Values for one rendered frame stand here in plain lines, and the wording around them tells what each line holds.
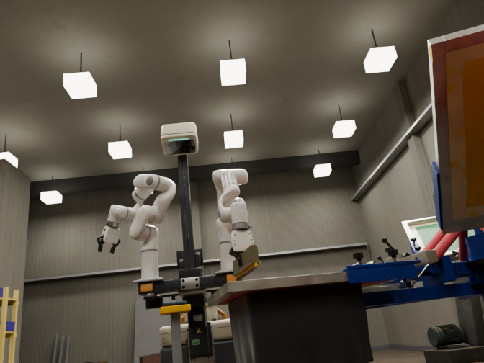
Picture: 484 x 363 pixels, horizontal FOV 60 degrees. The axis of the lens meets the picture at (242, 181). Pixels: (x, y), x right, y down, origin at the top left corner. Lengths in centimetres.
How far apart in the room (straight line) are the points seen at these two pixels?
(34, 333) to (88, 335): 156
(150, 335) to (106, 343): 140
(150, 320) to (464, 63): 1186
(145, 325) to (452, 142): 1165
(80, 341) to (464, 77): 1284
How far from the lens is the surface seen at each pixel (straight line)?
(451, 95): 150
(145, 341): 1259
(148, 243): 243
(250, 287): 162
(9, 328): 842
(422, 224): 384
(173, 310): 192
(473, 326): 834
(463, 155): 165
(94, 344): 1344
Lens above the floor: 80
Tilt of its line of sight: 20 degrees up
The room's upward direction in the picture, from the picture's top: 7 degrees counter-clockwise
